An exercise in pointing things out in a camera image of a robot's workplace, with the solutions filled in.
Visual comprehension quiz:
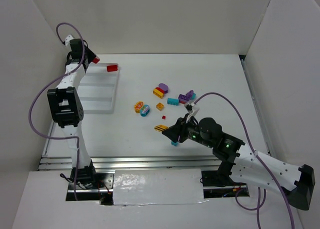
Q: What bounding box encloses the small teal lego brick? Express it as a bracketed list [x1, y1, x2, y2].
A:
[171, 141, 179, 147]

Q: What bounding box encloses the yellow striped lego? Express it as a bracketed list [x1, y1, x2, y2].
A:
[154, 124, 169, 132]

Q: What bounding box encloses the red rectangular lego brick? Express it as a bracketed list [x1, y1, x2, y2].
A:
[106, 64, 119, 72]

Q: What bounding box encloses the small yellow square lego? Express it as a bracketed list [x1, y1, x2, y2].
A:
[156, 102, 165, 111]

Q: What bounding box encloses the red rounded picture lego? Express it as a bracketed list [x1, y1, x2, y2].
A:
[92, 57, 100, 64]

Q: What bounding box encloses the yellow butterfly lego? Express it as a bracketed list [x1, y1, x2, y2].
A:
[134, 101, 144, 113]

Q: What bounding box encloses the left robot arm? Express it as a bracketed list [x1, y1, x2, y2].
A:
[47, 39, 97, 189]

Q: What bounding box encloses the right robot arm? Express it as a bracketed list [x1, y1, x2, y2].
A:
[161, 117, 316, 211]

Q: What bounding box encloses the teal long lego brick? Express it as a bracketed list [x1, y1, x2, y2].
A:
[167, 98, 179, 106]

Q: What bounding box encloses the white divided sorting tray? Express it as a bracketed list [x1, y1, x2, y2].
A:
[77, 62, 120, 115]

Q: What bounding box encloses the purple flat lego brick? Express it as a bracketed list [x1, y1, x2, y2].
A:
[178, 94, 190, 102]

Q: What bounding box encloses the teal flower lego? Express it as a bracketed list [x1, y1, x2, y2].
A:
[139, 104, 150, 117]

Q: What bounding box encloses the purple studded lego piece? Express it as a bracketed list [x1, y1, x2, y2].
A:
[185, 90, 194, 99]

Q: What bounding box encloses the yellow long lego brick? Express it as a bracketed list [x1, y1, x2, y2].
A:
[152, 88, 164, 99]

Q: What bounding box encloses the purple rounded lego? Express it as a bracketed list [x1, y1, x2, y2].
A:
[158, 83, 169, 94]

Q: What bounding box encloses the white taped cover plate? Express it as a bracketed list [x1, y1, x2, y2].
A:
[113, 169, 205, 206]

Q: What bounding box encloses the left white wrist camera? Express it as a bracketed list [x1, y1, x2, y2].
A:
[64, 34, 75, 48]

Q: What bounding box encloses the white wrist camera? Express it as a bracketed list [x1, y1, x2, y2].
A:
[64, 34, 75, 48]
[184, 102, 200, 121]

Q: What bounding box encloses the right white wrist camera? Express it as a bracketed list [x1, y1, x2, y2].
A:
[184, 102, 200, 121]

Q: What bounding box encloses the aluminium front rail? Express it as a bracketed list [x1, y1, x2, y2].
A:
[38, 156, 221, 171]

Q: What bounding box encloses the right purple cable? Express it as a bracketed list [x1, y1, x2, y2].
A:
[192, 91, 296, 229]

